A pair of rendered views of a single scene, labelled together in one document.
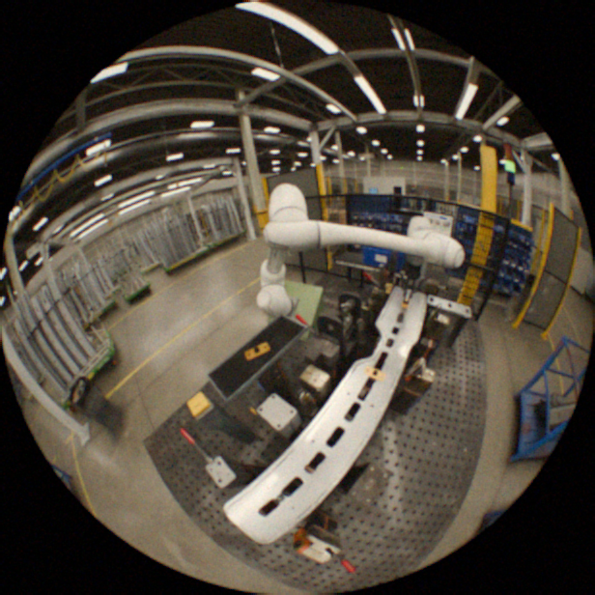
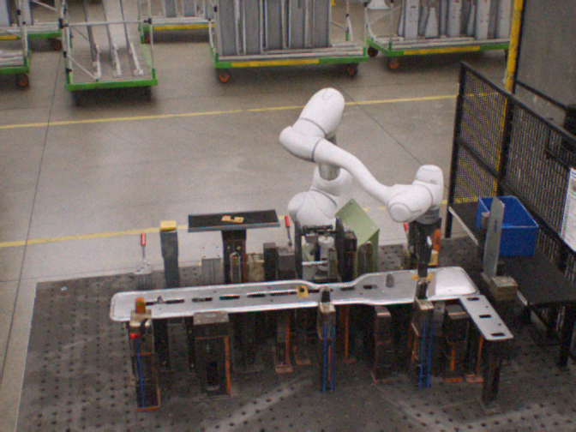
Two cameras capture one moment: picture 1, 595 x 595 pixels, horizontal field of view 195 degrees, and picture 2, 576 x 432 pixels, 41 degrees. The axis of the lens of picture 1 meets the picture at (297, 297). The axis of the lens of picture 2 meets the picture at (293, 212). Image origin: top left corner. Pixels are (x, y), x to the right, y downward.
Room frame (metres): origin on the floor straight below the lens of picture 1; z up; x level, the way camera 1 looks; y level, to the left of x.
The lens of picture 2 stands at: (-1.78, -1.67, 2.48)
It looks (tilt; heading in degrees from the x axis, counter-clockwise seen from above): 25 degrees down; 35
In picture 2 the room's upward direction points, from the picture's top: straight up
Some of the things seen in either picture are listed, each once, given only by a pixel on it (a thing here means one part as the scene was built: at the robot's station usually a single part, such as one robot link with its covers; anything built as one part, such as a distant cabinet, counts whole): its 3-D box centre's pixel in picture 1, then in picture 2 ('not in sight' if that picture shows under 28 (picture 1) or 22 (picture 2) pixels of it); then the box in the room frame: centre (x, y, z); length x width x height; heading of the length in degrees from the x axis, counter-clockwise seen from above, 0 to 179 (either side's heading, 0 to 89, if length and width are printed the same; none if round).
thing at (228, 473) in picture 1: (243, 474); (147, 308); (0.00, 0.30, 0.88); 0.11 x 0.10 x 0.36; 44
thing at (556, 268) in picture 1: (554, 279); not in sight; (0.18, -3.64, 1.00); 1.04 x 0.14 x 2.00; 49
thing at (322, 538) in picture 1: (321, 532); (145, 360); (-0.25, 0.06, 0.88); 0.15 x 0.11 x 0.36; 44
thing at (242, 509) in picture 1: (374, 379); (297, 294); (0.27, -0.23, 1.00); 1.38 x 0.22 x 0.02; 134
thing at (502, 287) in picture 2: (426, 303); (499, 321); (0.71, -0.86, 0.88); 0.08 x 0.08 x 0.36; 44
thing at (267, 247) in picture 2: (316, 379); (270, 288); (0.38, -0.02, 0.90); 0.05 x 0.05 x 0.40; 44
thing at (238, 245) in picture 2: (274, 383); (235, 271); (0.37, 0.16, 0.92); 0.10 x 0.08 x 0.45; 134
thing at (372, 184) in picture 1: (384, 196); not in sight; (6.50, -4.08, 1.22); 1.60 x 0.54 x 2.45; 49
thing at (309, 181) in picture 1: (297, 225); (554, 108); (3.19, -0.23, 1.00); 1.34 x 0.14 x 2.00; 49
